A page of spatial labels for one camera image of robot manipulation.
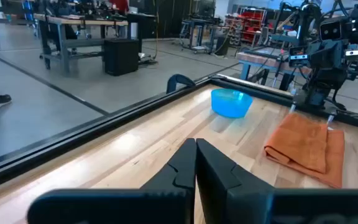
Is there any black curved clamp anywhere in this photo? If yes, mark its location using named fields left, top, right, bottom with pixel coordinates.
left=165, top=73, right=196, bottom=94

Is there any orange folded cloth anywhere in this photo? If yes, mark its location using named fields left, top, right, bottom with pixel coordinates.
left=264, top=112, right=346, bottom=190

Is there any red parts bin shelf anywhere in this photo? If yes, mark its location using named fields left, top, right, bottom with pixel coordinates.
left=225, top=6, right=269, bottom=47

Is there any blue metal cart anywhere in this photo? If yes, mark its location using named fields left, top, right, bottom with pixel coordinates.
left=181, top=17, right=226, bottom=54

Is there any grey workbench with wooden top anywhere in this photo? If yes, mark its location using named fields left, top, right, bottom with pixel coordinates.
left=33, top=12, right=130, bottom=74

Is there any blue plastic bowl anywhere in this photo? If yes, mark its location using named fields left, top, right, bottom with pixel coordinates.
left=211, top=88, right=254, bottom=119

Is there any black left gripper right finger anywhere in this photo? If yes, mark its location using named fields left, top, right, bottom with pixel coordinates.
left=196, top=138, right=358, bottom=224

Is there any black box on floor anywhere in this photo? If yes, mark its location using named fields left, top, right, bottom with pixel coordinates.
left=103, top=39, right=140, bottom=77

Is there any black table edge frame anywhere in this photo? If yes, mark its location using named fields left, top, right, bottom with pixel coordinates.
left=0, top=74, right=358, bottom=194

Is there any blue framed workbench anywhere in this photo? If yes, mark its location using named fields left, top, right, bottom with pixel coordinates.
left=236, top=46, right=312, bottom=91

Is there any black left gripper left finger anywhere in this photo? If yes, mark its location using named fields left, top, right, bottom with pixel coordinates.
left=26, top=138, right=197, bottom=224

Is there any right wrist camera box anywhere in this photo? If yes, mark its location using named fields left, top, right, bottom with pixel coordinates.
left=319, top=17, right=351, bottom=42

